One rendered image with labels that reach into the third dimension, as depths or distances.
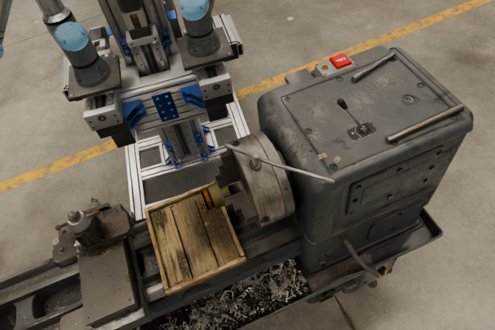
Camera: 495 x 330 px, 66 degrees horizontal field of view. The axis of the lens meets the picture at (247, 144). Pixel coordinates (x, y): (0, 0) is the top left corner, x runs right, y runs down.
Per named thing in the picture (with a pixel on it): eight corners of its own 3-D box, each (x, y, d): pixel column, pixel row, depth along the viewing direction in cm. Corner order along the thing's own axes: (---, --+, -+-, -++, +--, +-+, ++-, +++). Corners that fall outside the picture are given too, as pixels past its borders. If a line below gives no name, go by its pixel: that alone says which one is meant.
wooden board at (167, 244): (215, 185, 159) (213, 180, 156) (247, 263, 138) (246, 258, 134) (146, 213, 155) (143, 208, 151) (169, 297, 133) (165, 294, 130)
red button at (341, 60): (342, 56, 143) (343, 51, 141) (351, 65, 139) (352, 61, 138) (328, 61, 142) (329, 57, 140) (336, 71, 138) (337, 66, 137)
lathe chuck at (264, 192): (249, 154, 154) (249, 118, 125) (281, 225, 143) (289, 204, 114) (228, 162, 153) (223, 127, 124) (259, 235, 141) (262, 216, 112)
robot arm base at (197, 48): (184, 40, 174) (179, 21, 166) (216, 32, 175) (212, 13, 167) (190, 60, 164) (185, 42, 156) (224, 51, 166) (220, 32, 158)
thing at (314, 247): (355, 198, 244) (377, 106, 176) (401, 265, 216) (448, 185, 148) (269, 235, 235) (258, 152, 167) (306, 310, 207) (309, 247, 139)
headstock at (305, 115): (377, 106, 176) (393, 36, 146) (448, 185, 148) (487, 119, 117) (259, 152, 167) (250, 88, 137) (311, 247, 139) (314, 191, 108)
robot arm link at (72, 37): (75, 71, 153) (58, 43, 142) (63, 55, 160) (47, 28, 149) (102, 57, 156) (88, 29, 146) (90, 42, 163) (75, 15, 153)
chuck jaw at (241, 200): (253, 185, 129) (267, 213, 122) (255, 192, 133) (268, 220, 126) (223, 197, 128) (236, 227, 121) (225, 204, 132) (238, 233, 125)
